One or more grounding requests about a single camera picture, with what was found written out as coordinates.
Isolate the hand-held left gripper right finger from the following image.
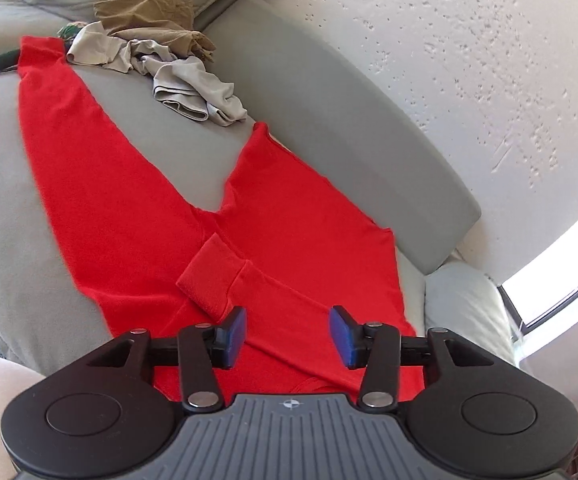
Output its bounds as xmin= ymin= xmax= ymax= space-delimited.
xmin=329 ymin=305 xmax=491 ymax=411

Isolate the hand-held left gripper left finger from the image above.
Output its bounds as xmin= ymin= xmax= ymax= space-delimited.
xmin=86 ymin=306 xmax=248 ymax=414

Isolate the red long-sleeve garment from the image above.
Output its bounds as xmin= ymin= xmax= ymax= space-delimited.
xmin=16 ymin=35 xmax=418 ymax=404

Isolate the pale pillow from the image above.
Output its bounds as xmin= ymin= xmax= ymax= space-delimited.
xmin=423 ymin=260 xmax=521 ymax=378

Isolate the grey sofa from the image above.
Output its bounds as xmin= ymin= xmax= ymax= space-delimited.
xmin=0 ymin=0 xmax=483 ymax=378

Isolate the window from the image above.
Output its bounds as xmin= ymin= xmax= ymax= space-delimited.
xmin=499 ymin=204 xmax=578 ymax=332

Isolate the crumpled beige garment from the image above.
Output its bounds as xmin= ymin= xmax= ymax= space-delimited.
xmin=66 ymin=22 xmax=248 ymax=127

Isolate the crumpled khaki garment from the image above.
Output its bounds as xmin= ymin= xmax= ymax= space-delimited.
xmin=94 ymin=0 xmax=216 ymax=63

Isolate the green patterned cloth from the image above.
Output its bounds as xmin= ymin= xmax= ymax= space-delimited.
xmin=58 ymin=22 xmax=88 ymax=42

